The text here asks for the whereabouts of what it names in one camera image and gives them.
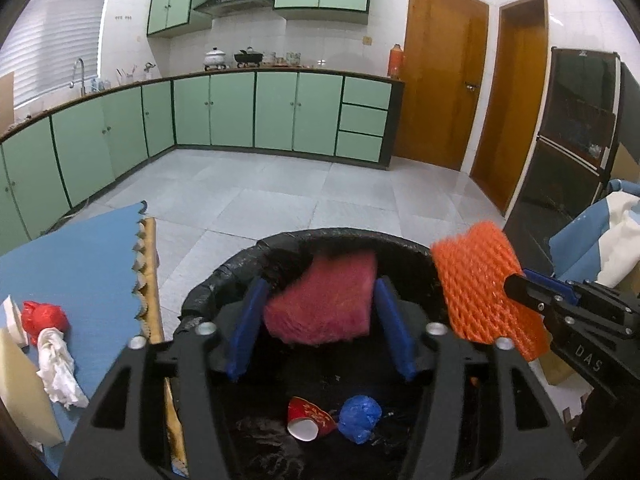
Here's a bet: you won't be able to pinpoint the brown wooden door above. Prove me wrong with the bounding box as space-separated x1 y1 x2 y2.
395 0 489 170
471 0 549 214

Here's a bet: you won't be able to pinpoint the cardboard box on floor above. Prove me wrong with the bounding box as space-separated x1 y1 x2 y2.
529 350 575 386

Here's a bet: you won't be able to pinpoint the white cooking pot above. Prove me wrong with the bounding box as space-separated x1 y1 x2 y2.
203 47 228 70

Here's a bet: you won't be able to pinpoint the green lower kitchen cabinets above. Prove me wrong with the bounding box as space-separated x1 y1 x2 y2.
1 68 404 252

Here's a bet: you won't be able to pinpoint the range hood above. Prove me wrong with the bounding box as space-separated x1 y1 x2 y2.
194 0 274 18

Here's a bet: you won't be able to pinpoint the black wok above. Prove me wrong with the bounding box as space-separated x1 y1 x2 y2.
234 48 264 68

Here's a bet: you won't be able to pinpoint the red gold paper cup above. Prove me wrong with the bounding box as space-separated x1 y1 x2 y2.
286 396 337 442

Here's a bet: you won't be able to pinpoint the black glass cabinet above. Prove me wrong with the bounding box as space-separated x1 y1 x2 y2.
504 47 639 274

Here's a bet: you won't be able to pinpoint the black trash bin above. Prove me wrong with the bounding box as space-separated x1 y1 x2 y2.
179 228 445 479

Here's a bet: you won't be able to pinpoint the red fire extinguisher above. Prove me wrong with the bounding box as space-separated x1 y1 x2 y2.
387 44 404 79

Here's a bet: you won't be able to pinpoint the white paper cup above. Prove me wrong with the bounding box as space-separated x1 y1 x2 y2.
2 296 29 348

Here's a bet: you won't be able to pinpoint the cardboard panel on counter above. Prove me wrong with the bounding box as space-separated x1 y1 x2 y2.
0 73 14 133

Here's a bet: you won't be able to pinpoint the blue white cloth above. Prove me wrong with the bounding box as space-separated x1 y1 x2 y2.
549 179 639 288

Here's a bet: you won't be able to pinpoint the red plastic bag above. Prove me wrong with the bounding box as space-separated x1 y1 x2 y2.
22 300 70 346

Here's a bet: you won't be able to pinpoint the blue foam table mat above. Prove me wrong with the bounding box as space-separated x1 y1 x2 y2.
1 202 165 479

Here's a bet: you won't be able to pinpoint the white crumpled tissue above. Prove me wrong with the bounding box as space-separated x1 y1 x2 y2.
37 327 89 411

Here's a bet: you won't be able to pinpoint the cream foam sponge block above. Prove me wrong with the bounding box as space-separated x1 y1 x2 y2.
0 328 64 448

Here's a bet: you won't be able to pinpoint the kitchen faucet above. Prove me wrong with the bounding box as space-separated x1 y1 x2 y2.
68 58 87 96

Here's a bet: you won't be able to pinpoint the window blind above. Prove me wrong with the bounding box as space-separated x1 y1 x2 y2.
1 0 105 105

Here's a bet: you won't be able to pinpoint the orange foam net sleeve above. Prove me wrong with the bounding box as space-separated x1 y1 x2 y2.
431 221 549 362

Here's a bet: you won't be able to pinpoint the black gloved right hand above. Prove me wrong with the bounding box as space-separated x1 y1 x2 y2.
573 388 639 480

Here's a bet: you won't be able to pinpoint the blue plastic bag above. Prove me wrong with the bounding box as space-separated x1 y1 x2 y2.
337 396 382 444

